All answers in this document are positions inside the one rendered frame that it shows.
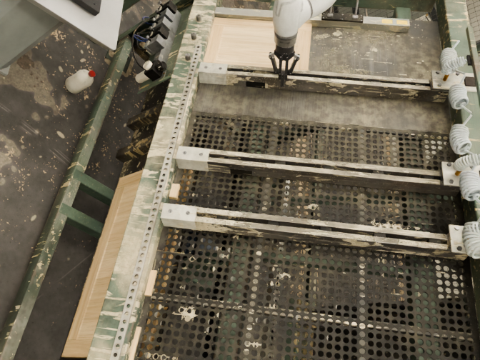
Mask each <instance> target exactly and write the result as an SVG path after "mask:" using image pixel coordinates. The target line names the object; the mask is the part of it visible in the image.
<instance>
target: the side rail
mask: <svg viewBox="0 0 480 360"><path fill-rule="evenodd" d="M237 1H260V2H271V0H237ZM434 4H435V0H359V4H358V8H363V9H386V10H394V9H395V8H396V7H404V8H410V9H411V11H420V12H431V11H432V9H433V7H434ZM333 6H340V7H351V8H356V0H336V1H335V2H334V4H333Z"/></svg>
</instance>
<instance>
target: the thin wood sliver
mask: <svg viewBox="0 0 480 360"><path fill-rule="evenodd" d="M140 333H141V327H136V331H135V334H134V340H133V343H132V346H131V351H130V354H129V360H134V356H135V353H136V348H137V344H138V341H139V336H140Z"/></svg>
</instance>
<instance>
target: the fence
mask: <svg viewBox="0 0 480 360"><path fill-rule="evenodd" d="M321 15H322V14H319V15H318V16H315V17H314V18H311V19H309V20H308V21H306V22H305V24H312V26H318V27H329V28H340V29H361V30H372V31H393V32H404V33H408V30H409V27H410V24H409V19H392V18H381V17H369V16H364V22H363V23H357V22H345V21H324V20H321ZM214 16H215V17H216V18H228V19H248V20H260V21H273V11H269V10H258V9H236V8H224V7H216V10H215V13H214ZM382 19H391V20H392V22H393V23H392V24H385V23H382ZM396 20H403V21H407V24H408V25H406V24H397V23H396Z"/></svg>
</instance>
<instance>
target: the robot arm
mask: <svg viewBox="0 0 480 360"><path fill-rule="evenodd" d="M335 1H336V0H275V2H274V10H273V25H274V42H275V44H276V48H275V50H274V52H269V58H270V59H271V63H272V66H273V69H274V73H275V74H276V73H278V74H279V79H281V87H284V80H287V76H288V74H292V72H293V70H294V67H295V66H296V63H297V61H298V60H299V59H300V54H295V51H294V44H295V43H296V38H297V34H298V29H299V28H300V27H301V26H302V25H303V24H304V23H305V22H306V21H308V20H309V19H311V18H314V17H315V16H318V15H319V14H321V13H323V12H324V11H326V10H327V9H328V8H329V7H331V6H332V5H333V4H334V2H335ZM275 56H276V57H277V58H278V60H279V68H277V65H276V60H275ZM292 57H293V58H294V60H293V62H292V64H291V67H290V69H289V70H288V67H289V60H290V59H291V58H292ZM282 61H286V63H285V71H283V70H282Z"/></svg>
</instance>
